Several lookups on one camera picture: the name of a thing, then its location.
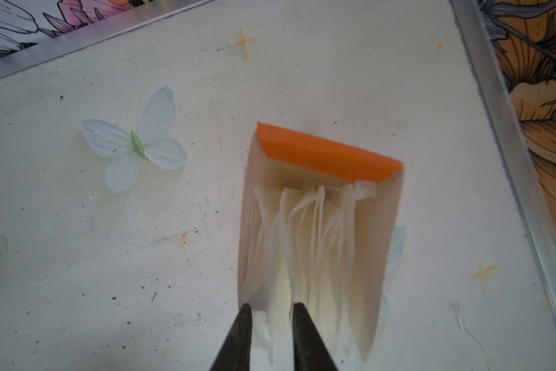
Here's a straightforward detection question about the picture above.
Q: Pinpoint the coffee filter pack orange top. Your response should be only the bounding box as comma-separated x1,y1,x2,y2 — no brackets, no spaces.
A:
238,123,405,360

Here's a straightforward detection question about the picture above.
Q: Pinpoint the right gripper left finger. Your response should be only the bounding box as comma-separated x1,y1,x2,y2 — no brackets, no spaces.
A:
210,303,252,371

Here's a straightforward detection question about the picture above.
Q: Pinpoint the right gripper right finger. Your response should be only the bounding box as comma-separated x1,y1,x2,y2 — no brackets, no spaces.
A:
292,302,338,371

